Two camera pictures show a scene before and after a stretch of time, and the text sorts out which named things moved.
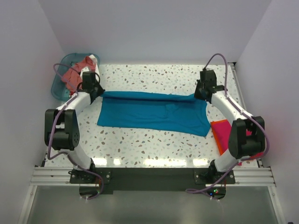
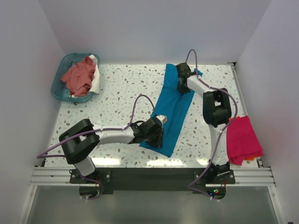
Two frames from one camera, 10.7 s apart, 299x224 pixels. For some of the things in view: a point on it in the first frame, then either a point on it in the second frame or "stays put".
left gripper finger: (93, 87) to (157, 140)
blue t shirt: (178, 113) to (174, 106)
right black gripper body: (198, 93) to (182, 88)
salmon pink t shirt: (71, 76) stays put
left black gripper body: (98, 88) to (149, 136)
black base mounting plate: (129, 181) stays put
